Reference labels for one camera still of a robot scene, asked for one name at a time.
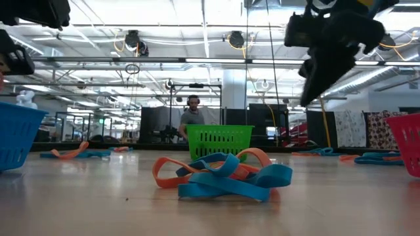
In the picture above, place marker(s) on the red equipment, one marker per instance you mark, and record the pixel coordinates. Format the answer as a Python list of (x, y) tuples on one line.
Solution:
[(297, 134)]

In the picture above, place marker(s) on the black aluminium table frame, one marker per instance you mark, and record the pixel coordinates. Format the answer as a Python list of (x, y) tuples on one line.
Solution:
[(147, 146)]

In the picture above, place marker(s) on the black partition panel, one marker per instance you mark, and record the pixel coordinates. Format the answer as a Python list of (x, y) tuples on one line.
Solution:
[(313, 131)]

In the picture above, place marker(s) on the red plastic basket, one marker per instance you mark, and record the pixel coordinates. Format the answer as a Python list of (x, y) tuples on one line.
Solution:
[(411, 160)]

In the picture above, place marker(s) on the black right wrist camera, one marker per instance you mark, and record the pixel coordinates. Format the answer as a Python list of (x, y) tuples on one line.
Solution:
[(297, 31)]

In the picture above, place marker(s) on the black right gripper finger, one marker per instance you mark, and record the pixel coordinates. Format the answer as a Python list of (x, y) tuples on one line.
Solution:
[(325, 75), (305, 69)]

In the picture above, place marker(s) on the black cabinet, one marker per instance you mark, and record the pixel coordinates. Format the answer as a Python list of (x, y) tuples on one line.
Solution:
[(262, 118)]

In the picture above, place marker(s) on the grey partition curtain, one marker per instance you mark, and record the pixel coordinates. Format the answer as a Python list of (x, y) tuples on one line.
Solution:
[(157, 121)]

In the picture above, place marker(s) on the black headphones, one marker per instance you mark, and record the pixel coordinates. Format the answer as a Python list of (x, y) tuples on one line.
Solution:
[(188, 101)]

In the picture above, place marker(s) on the blue plastic basket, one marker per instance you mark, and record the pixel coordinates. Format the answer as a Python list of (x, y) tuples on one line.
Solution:
[(19, 137)]

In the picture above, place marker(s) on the white humanoid robot figure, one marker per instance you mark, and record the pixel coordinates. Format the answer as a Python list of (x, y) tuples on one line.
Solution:
[(26, 98)]

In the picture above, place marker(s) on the green plastic basket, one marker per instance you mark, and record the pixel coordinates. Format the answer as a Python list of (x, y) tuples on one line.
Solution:
[(193, 141)]

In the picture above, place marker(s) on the dark floral patterned cloth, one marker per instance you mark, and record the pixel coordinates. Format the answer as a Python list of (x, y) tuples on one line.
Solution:
[(380, 131)]

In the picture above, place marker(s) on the person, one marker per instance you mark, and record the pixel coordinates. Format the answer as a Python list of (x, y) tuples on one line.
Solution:
[(193, 118)]

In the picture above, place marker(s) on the round black ceiling device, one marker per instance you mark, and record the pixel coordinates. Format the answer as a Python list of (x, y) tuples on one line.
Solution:
[(236, 39), (133, 39)]

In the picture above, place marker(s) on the white patterned cloth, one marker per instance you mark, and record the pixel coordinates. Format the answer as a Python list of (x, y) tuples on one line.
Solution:
[(349, 129)]

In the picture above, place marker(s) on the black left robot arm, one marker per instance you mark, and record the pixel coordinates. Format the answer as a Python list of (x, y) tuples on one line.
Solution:
[(39, 13)]

